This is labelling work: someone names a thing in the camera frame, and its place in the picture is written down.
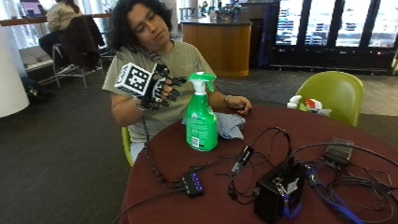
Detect the person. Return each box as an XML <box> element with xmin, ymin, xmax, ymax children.
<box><xmin>102</xmin><ymin>0</ymin><xmax>255</xmax><ymax>163</ymax></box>

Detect blue-grey cloth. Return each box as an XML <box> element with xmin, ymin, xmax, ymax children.
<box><xmin>182</xmin><ymin>112</ymin><xmax>248</xmax><ymax>141</ymax></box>

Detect white marker cube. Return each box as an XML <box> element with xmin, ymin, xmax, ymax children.
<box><xmin>114</xmin><ymin>62</ymin><xmax>160</xmax><ymax>98</ymax></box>

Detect green spray bottle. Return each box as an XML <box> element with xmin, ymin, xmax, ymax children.
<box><xmin>183</xmin><ymin>71</ymin><xmax>220</xmax><ymax>153</ymax></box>

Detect white spray bottle head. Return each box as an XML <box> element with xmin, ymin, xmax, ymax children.
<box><xmin>287</xmin><ymin>94</ymin><xmax>305</xmax><ymax>110</ymax></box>

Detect round wooden counter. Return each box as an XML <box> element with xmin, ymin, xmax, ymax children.
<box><xmin>180</xmin><ymin>18</ymin><xmax>255</xmax><ymax>78</ymax></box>

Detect black adapter dongle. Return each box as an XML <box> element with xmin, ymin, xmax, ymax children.
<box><xmin>231</xmin><ymin>145</ymin><xmax>256</xmax><ymax>175</ymax></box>

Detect green chair under person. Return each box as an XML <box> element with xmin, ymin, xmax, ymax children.
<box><xmin>122</xmin><ymin>125</ymin><xmax>138</xmax><ymax>168</ymax></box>

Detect red and white spray bottle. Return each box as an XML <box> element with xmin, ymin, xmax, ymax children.
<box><xmin>304</xmin><ymin>97</ymin><xmax>333</xmax><ymax>118</ymax></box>

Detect metal chair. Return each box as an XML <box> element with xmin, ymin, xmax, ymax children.
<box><xmin>51</xmin><ymin>15</ymin><xmax>106</xmax><ymax>91</ymax></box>

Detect green shell chair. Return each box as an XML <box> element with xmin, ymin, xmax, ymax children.
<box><xmin>295</xmin><ymin>70</ymin><xmax>367</xmax><ymax>127</ymax></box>

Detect dark jacket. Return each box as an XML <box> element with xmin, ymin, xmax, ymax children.
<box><xmin>60</xmin><ymin>15</ymin><xmax>107</xmax><ymax>71</ymax></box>

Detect clutter of counter items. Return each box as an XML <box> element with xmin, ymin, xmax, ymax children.
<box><xmin>199</xmin><ymin>0</ymin><xmax>244</xmax><ymax>23</ymax></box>

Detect grey power brick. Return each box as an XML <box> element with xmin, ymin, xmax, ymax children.
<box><xmin>324</xmin><ymin>136</ymin><xmax>356</xmax><ymax>166</ymax></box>

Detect black hub with blue lights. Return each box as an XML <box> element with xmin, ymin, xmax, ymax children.
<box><xmin>180</xmin><ymin>170</ymin><xmax>207</xmax><ymax>198</ymax></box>

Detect black box device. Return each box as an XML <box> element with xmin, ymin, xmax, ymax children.
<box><xmin>253</xmin><ymin>160</ymin><xmax>309</xmax><ymax>224</ymax></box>

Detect grey cushioned bench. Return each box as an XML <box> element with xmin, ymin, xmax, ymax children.
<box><xmin>18</xmin><ymin>45</ymin><xmax>56</xmax><ymax>73</ymax></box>

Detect dark framed glass doors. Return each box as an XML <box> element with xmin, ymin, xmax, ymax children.
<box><xmin>268</xmin><ymin>0</ymin><xmax>398</xmax><ymax>72</ymax></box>

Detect white pillar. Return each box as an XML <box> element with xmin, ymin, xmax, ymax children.
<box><xmin>0</xmin><ymin>23</ymin><xmax>31</xmax><ymax>119</ymax></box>

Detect black looped cable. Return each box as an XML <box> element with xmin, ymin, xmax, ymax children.
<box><xmin>248</xmin><ymin>126</ymin><xmax>295</xmax><ymax>163</ymax></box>

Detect black glove cable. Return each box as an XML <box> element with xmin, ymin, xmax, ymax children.
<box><xmin>142</xmin><ymin>115</ymin><xmax>187</xmax><ymax>189</ymax></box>

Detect black hub cable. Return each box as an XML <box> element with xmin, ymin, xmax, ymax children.
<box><xmin>111</xmin><ymin>188</ymin><xmax>187</xmax><ymax>224</ymax></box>

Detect wooden rail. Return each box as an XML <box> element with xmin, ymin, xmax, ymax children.
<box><xmin>0</xmin><ymin>12</ymin><xmax>112</xmax><ymax>28</ymax></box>

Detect blue cable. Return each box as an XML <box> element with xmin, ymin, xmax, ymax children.
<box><xmin>305</xmin><ymin>167</ymin><xmax>368</xmax><ymax>224</ymax></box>

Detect black cable tangle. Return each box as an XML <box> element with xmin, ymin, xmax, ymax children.
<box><xmin>288</xmin><ymin>141</ymin><xmax>398</xmax><ymax>224</ymax></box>

